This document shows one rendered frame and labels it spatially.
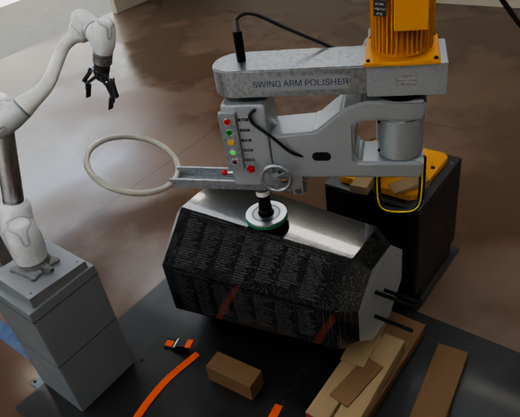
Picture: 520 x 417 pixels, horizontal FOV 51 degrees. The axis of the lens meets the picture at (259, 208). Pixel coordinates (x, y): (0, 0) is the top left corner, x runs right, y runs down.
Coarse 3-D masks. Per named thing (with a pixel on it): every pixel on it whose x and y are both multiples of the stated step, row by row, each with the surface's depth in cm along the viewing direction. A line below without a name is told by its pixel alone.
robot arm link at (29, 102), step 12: (72, 12) 253; (84, 12) 249; (72, 24) 248; (84, 24) 246; (72, 36) 249; (84, 36) 250; (60, 48) 247; (60, 60) 246; (48, 72) 242; (36, 84) 241; (48, 84) 241; (24, 96) 238; (36, 96) 239; (24, 108) 237; (36, 108) 242
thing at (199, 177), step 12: (180, 168) 281; (192, 168) 280; (204, 168) 278; (216, 168) 276; (180, 180) 272; (192, 180) 270; (204, 180) 269; (216, 180) 267; (228, 180) 266; (300, 192) 256
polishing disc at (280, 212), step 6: (276, 204) 285; (282, 204) 284; (252, 210) 284; (258, 210) 283; (276, 210) 281; (282, 210) 280; (246, 216) 281; (252, 216) 280; (258, 216) 279; (276, 216) 277; (282, 216) 276; (252, 222) 276; (258, 222) 275; (264, 222) 275; (270, 222) 274; (276, 222) 273
